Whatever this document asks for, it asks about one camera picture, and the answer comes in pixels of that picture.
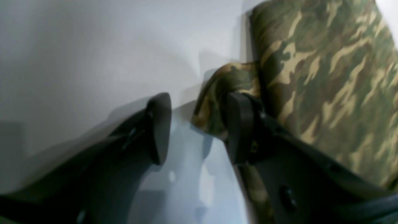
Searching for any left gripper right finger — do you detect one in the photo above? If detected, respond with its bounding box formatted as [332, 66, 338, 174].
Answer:
[226, 92, 398, 224]

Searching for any camouflage t-shirt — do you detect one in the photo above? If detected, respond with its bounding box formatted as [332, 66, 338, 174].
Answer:
[192, 0, 397, 224]

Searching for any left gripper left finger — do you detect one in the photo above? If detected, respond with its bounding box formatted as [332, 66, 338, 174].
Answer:
[1, 92, 172, 224]

